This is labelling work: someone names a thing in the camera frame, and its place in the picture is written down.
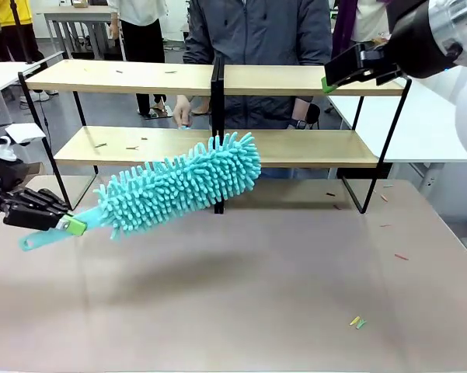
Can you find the person's right forearm grey sleeve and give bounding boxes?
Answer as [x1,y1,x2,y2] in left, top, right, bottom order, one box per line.
[182,34,215,116]

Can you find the bystander in yellow jacket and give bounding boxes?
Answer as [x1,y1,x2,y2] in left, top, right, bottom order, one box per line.
[0,0,35,63]

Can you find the teal microfibre duster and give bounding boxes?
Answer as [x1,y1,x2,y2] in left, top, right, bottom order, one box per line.
[17,131,262,253]

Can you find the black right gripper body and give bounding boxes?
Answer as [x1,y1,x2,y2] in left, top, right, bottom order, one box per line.
[386,0,452,82]

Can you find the white side table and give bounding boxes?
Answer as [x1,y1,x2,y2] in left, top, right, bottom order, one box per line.
[0,61,42,103]

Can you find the large white table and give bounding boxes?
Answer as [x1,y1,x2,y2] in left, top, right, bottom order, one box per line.
[328,77,467,164]

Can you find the person's right hand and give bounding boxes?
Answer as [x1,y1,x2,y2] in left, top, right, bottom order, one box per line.
[173,95,195,129]

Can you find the black chair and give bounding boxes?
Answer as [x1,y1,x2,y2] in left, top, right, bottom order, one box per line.
[306,103,322,129]

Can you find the black tripod pole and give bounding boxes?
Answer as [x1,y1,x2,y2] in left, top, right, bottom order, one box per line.
[9,0,36,65]

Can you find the grey metal table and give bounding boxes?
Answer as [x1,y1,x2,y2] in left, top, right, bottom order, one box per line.
[37,2,127,61]

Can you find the wooden shelf rack black frame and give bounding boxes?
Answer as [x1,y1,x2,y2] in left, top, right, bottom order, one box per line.
[17,57,413,215]

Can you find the person's left forearm grey sleeve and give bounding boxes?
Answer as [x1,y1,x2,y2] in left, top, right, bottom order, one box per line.
[293,34,333,121]

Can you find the bystander white top black trousers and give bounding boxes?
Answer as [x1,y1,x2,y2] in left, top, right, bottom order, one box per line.
[108,0,168,117]

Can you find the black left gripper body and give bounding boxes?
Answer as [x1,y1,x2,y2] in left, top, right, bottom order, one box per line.
[0,151,30,214]

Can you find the person torso grey jacket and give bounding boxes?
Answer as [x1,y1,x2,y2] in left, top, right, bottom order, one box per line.
[182,0,333,131]

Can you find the bystander with purple scarf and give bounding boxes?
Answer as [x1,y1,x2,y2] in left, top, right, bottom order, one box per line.
[331,0,392,63]

